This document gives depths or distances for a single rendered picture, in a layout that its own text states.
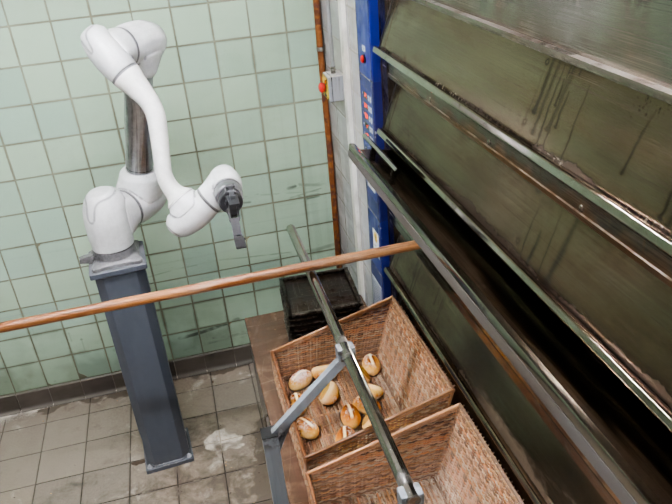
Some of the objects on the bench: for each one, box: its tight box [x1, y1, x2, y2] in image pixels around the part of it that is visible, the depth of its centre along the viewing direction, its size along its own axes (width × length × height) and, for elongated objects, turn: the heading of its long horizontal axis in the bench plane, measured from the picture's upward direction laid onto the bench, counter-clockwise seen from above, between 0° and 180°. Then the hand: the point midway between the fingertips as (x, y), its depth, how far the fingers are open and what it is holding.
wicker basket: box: [270, 296, 455, 489], centre depth 227 cm, size 49×56×28 cm
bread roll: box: [341, 403, 361, 429], centre depth 229 cm, size 10×7×6 cm, turn 19°
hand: (237, 225), depth 199 cm, fingers open, 13 cm apart
